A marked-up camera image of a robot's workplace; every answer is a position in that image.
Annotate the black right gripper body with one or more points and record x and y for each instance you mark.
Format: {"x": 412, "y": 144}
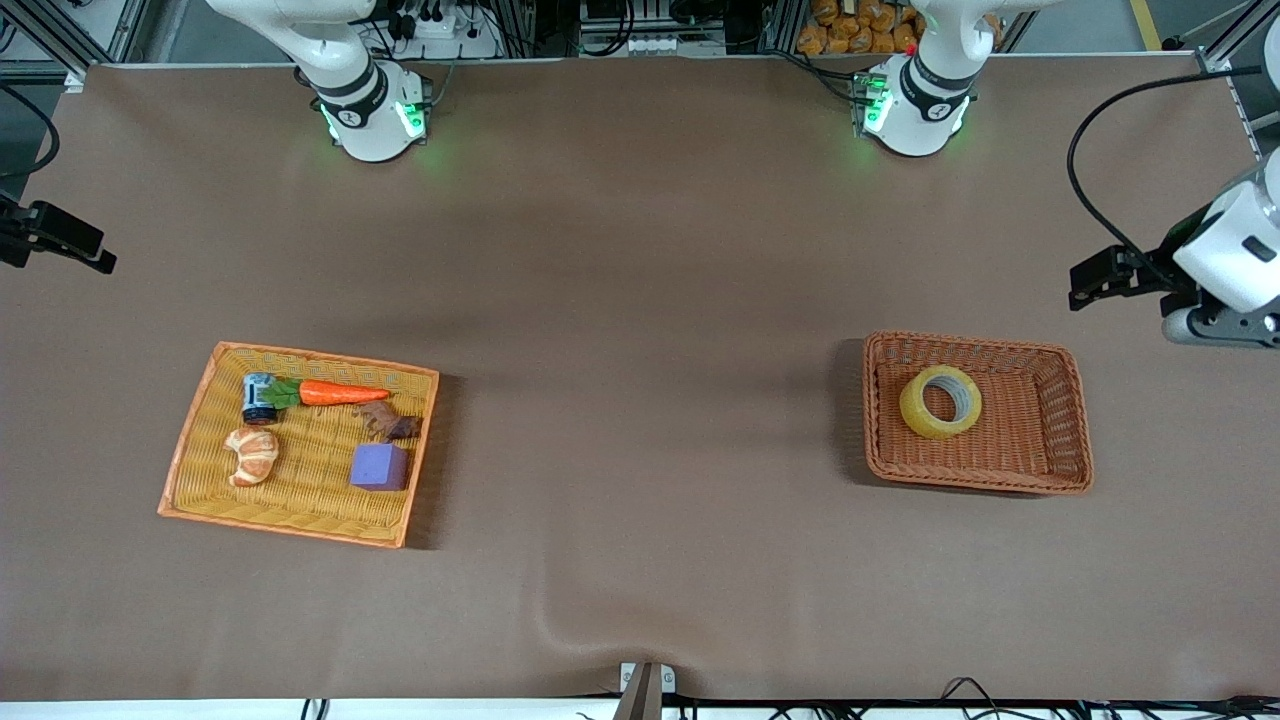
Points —
{"x": 12, "y": 238}

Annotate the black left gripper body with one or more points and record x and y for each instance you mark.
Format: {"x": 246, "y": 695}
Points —
{"x": 1156, "y": 266}

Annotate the yellow tape roll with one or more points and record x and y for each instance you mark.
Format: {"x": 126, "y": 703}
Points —
{"x": 912, "y": 415}

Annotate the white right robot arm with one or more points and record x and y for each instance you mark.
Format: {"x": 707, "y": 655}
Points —
{"x": 370, "y": 120}

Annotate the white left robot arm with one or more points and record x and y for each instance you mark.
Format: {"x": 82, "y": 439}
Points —
{"x": 920, "y": 110}

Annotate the brown wicker basket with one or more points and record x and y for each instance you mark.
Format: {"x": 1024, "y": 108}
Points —
{"x": 1010, "y": 465}

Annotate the small blue grey can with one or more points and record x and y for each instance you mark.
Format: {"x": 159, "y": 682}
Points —
{"x": 259, "y": 398}

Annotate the toy croissant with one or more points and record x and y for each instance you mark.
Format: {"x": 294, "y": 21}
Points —
{"x": 250, "y": 455}

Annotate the orange toy carrot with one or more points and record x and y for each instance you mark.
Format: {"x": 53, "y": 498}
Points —
{"x": 340, "y": 393}

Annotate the orange-rimmed yellow wicker tray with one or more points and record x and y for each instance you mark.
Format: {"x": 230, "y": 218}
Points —
{"x": 300, "y": 505}

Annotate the brown toy piece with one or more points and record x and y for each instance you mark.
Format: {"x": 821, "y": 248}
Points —
{"x": 390, "y": 422}

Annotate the purple cube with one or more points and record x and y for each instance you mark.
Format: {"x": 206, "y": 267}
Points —
{"x": 378, "y": 467}

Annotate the bag of orange snacks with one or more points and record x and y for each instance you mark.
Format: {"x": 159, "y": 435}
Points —
{"x": 850, "y": 30}

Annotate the white power strip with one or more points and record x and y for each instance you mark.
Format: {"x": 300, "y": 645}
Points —
{"x": 450, "y": 40}

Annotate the white socket bar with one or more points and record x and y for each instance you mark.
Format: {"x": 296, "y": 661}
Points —
{"x": 650, "y": 45}

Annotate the metal table edge bracket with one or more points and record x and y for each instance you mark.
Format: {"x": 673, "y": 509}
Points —
{"x": 646, "y": 690}

